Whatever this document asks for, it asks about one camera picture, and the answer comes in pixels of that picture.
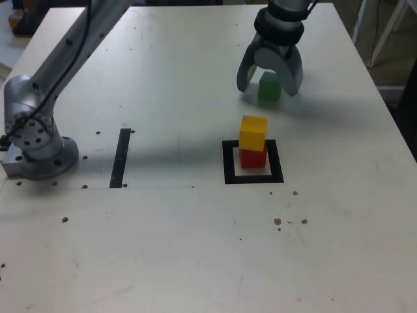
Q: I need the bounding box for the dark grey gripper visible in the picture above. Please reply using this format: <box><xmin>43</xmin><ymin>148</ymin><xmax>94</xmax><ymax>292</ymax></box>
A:
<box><xmin>237</xmin><ymin>32</ymin><xmax>304</xmax><ymax>98</ymax></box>

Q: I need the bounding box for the dark furniture piece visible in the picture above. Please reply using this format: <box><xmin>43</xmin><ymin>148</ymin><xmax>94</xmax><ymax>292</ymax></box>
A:
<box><xmin>389</xmin><ymin>73</ymin><xmax>417</xmax><ymax>164</ymax></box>

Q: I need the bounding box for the white furniture frame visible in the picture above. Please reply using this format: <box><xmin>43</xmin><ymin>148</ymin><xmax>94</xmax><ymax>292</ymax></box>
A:
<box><xmin>351</xmin><ymin>0</ymin><xmax>417</xmax><ymax>69</ymax></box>

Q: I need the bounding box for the yellow cube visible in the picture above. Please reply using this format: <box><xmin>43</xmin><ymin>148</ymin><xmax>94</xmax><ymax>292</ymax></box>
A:
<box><xmin>239</xmin><ymin>115</ymin><xmax>268</xmax><ymax>153</ymax></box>

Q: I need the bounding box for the green cube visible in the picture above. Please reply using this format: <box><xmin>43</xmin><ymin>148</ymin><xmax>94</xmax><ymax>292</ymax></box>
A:
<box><xmin>257</xmin><ymin>71</ymin><xmax>282</xmax><ymax>102</ymax></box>

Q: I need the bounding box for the black tape square outline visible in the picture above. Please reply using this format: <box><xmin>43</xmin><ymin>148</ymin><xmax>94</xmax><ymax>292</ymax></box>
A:
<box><xmin>222</xmin><ymin>139</ymin><xmax>285</xmax><ymax>185</ymax></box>

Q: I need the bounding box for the brown box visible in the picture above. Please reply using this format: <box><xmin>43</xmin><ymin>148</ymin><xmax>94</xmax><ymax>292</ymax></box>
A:
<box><xmin>8</xmin><ymin>0</ymin><xmax>36</xmax><ymax>36</ymax></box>

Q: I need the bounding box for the red cube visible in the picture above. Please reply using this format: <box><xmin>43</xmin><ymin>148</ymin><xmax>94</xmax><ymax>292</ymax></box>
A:
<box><xmin>239</xmin><ymin>145</ymin><xmax>268</xmax><ymax>170</ymax></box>

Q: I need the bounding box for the black tape strip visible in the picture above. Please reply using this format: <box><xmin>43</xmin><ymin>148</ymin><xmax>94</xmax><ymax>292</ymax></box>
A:
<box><xmin>109</xmin><ymin>128</ymin><xmax>131</xmax><ymax>189</ymax></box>

